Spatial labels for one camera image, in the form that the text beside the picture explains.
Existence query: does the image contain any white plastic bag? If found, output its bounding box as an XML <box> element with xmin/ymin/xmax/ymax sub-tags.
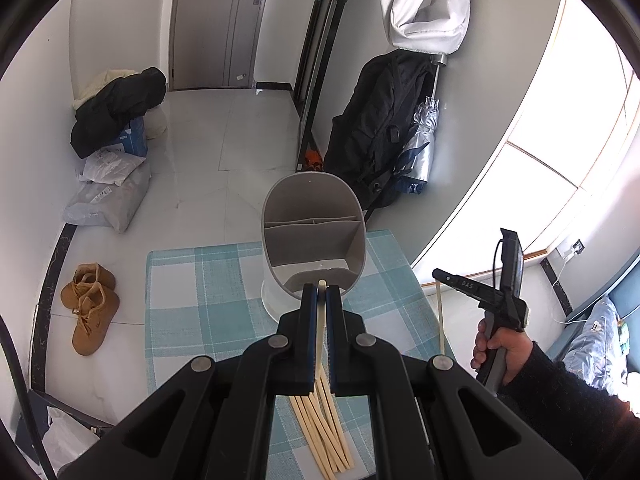
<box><xmin>42</xmin><ymin>406</ymin><xmax>102</xmax><ymax>477</ymax></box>

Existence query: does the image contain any tan suede boot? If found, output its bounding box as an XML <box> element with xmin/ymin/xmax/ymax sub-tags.
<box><xmin>61</xmin><ymin>263</ymin><xmax>117</xmax><ymax>311</ymax></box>
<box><xmin>72</xmin><ymin>282</ymin><xmax>121</xmax><ymax>357</ymax></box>

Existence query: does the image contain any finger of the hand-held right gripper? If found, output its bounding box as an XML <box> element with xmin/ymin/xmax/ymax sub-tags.
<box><xmin>432</xmin><ymin>268</ymin><xmax>497</xmax><ymax>307</ymax></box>

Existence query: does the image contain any cream cloth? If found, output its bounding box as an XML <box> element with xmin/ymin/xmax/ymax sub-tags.
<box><xmin>72</xmin><ymin>67</ymin><xmax>139</xmax><ymax>110</ymax></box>

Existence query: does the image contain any blue white cardboard box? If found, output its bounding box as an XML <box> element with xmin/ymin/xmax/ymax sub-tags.
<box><xmin>97</xmin><ymin>116</ymin><xmax>149</xmax><ymax>159</ymax></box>

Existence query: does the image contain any white plastic parcel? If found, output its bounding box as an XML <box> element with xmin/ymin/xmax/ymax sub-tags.
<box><xmin>77</xmin><ymin>148</ymin><xmax>147</xmax><ymax>185</ymax></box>

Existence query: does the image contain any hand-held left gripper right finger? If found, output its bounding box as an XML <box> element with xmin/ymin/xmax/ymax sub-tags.
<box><xmin>327</xmin><ymin>284</ymin><xmax>584</xmax><ymax>480</ymax></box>

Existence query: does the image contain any person's right hand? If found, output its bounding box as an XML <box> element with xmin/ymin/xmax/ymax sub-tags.
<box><xmin>472</xmin><ymin>317</ymin><xmax>537</xmax><ymax>387</ymax></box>

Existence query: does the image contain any black jacket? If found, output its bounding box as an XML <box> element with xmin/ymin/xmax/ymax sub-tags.
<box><xmin>70</xmin><ymin>66</ymin><xmax>168</xmax><ymax>160</ymax></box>

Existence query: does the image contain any white hanging jacket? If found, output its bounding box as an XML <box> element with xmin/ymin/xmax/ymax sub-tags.
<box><xmin>377</xmin><ymin>0</ymin><xmax>474</xmax><ymax>57</ymax></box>

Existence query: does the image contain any white sack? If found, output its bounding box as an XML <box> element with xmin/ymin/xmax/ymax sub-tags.
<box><xmin>144</xmin><ymin>106</ymin><xmax>169</xmax><ymax>140</ymax></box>

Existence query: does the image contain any silver folded umbrella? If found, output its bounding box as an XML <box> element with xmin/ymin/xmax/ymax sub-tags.
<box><xmin>399</xmin><ymin>96</ymin><xmax>442</xmax><ymax>196</ymax></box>

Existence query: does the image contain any grey plastic parcel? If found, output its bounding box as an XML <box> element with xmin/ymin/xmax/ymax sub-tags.
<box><xmin>62</xmin><ymin>160</ymin><xmax>153</xmax><ymax>235</ymax></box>

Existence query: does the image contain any grey door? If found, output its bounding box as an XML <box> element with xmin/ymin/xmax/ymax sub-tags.
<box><xmin>169</xmin><ymin>0</ymin><xmax>274</xmax><ymax>92</ymax></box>

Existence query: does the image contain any black cable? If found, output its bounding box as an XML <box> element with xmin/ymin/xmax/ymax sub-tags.
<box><xmin>0</xmin><ymin>317</ymin><xmax>57</xmax><ymax>480</ymax></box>

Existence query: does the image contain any printed blanket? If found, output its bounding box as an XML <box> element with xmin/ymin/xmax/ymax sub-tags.
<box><xmin>562</xmin><ymin>296</ymin><xmax>632</xmax><ymax>402</ymax></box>

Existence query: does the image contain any teal checked tablecloth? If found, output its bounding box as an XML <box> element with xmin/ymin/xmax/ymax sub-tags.
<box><xmin>145</xmin><ymin>230</ymin><xmax>457</xmax><ymax>480</ymax></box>

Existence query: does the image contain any grey white utensil holder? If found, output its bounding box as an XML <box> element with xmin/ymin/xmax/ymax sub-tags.
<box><xmin>260</xmin><ymin>171</ymin><xmax>369</xmax><ymax>322</ymax></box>

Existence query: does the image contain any bright window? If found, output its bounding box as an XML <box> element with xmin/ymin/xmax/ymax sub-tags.
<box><xmin>410</xmin><ymin>0</ymin><xmax>640</xmax><ymax>283</ymax></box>

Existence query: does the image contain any pile of wooden chopsticks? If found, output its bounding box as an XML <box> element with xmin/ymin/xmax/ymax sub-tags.
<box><xmin>289</xmin><ymin>367</ymin><xmax>355</xmax><ymax>480</ymax></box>

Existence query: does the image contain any person's right forearm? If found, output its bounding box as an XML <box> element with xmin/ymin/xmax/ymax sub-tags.
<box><xmin>496</xmin><ymin>341</ymin><xmax>640</xmax><ymax>480</ymax></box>

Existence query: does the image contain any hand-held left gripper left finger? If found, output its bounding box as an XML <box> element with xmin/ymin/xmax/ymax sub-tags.
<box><xmin>60</xmin><ymin>282</ymin><xmax>321</xmax><ymax>480</ymax></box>

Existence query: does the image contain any black framed glass door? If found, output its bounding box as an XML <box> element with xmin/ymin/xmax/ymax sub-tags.
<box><xmin>292</xmin><ymin>0</ymin><xmax>367</xmax><ymax>172</ymax></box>

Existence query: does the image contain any blue sofa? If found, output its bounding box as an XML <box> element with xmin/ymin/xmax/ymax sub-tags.
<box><xmin>540</xmin><ymin>247</ymin><xmax>640</xmax><ymax>403</ymax></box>

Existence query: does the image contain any black hanging coat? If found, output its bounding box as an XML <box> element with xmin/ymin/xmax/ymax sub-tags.
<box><xmin>323</xmin><ymin>52</ymin><xmax>442</xmax><ymax>211</ymax></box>

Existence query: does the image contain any white cable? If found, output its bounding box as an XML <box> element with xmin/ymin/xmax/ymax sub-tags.
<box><xmin>549</xmin><ymin>250</ymin><xmax>603</xmax><ymax>326</ymax></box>

